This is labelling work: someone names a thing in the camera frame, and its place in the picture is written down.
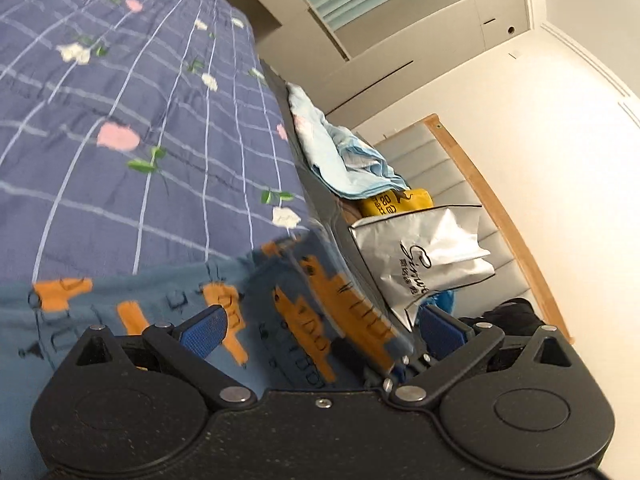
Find blue pants with orange print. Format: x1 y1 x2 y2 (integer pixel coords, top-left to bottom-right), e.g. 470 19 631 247
0 237 417 413

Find grey padded headboard wooden frame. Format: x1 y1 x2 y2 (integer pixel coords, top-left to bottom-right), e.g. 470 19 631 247
374 113 572 346

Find white built-in cabinet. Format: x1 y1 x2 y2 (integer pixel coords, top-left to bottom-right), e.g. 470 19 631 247
190 0 545 63

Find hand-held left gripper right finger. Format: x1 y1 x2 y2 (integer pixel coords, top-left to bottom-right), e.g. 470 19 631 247
391 305 574 409

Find blue plastic bag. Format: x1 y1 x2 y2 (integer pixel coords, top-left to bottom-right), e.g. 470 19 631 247
419 289 457 315

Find blue plaid floral bedsheet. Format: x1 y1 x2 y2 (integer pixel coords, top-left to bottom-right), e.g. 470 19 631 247
0 0 314 287

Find silver plastic bag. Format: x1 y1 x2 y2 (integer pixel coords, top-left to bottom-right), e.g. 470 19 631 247
348 203 496 332

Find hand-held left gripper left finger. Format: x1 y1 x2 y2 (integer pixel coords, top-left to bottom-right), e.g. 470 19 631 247
74 304 252 411

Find light blue crumpled cloth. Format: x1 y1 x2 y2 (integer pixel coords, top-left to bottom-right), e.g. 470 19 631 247
286 83 409 199

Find black bag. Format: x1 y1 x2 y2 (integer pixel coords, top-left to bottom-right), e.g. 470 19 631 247
459 298 547 347

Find dark grey mattress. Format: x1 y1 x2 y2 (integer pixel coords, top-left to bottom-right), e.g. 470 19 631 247
259 59 396 317

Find yellow packet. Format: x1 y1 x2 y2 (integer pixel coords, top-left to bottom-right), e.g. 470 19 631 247
359 188 435 219

